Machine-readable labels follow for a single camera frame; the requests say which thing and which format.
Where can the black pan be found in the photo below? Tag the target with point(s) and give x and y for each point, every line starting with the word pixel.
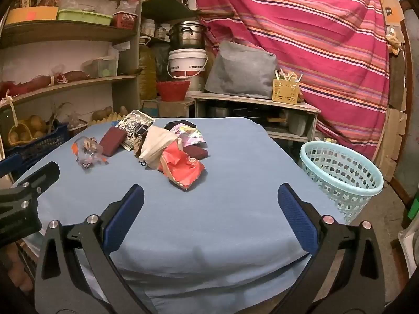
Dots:
pixel 250 111

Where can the small red mesh basket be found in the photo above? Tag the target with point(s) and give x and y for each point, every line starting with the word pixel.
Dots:
pixel 125 20

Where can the clear plastic food container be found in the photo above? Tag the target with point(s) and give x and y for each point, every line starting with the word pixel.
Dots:
pixel 103 67

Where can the clear plastic wrapper orange print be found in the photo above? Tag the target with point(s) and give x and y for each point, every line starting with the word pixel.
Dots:
pixel 88 153

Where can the pink snack wrapper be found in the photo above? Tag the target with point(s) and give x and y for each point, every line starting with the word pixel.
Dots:
pixel 193 135

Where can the cardboard wall pieces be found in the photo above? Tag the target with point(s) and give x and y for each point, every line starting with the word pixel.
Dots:
pixel 392 137

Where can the low wooden cabinet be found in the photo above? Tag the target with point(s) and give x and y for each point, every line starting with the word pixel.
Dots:
pixel 255 99

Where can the grey fabric bag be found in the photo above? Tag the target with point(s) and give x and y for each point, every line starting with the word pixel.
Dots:
pixel 242 68

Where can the green plastic tray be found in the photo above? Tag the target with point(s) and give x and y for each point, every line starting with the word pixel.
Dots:
pixel 83 17

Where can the light blue plastic basket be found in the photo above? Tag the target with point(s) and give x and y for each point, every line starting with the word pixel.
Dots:
pixel 340 176

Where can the beige crumpled bag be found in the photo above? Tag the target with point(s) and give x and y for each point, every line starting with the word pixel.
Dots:
pixel 154 145

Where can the large yellow oil bottle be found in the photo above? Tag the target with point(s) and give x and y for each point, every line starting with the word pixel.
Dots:
pixel 148 72

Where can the steel cooking pot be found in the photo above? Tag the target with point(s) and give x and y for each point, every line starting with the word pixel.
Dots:
pixel 186 34

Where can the wicker basket with potatoes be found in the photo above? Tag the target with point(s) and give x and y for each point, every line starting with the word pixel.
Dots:
pixel 27 129

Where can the blue tablecloth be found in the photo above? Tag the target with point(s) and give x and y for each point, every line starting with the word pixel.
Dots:
pixel 212 209

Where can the white plastic bucket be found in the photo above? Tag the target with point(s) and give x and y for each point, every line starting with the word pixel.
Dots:
pixel 186 63

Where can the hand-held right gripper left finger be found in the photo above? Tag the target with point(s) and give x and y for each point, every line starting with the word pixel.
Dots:
pixel 122 217

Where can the wooden shelf unit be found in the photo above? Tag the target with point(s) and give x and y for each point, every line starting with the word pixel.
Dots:
pixel 65 32

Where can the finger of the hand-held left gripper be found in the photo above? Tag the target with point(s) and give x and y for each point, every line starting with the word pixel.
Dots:
pixel 23 202
pixel 9 166

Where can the pink striped hanging cloth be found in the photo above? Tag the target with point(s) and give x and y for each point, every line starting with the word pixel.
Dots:
pixel 311 45

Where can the black white patterned packet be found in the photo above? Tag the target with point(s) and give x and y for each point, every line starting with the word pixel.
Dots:
pixel 135 126

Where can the red orange snack wrapper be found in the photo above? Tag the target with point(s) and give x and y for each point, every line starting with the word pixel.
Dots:
pixel 178 166

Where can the yellow cardboard box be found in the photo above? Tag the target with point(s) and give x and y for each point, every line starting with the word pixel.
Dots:
pixel 31 15

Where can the dark blue plastic crate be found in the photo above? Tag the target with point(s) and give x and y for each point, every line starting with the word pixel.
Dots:
pixel 36 148

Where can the glass jar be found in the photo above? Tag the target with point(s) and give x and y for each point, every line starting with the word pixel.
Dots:
pixel 149 26

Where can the black crumpled wrapper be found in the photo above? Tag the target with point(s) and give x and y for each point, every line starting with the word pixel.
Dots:
pixel 180 125

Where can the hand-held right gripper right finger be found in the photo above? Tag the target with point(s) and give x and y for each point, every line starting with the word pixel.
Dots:
pixel 299 217

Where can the red plastic basket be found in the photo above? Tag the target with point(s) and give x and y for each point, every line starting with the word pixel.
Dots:
pixel 172 91

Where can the sweet potato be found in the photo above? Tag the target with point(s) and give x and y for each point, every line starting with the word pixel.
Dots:
pixel 75 75
pixel 36 81

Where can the yellow foam egg tray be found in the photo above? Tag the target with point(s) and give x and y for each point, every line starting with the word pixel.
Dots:
pixel 113 117

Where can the wooden chopstick holder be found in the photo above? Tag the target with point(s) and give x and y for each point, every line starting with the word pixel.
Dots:
pixel 285 91

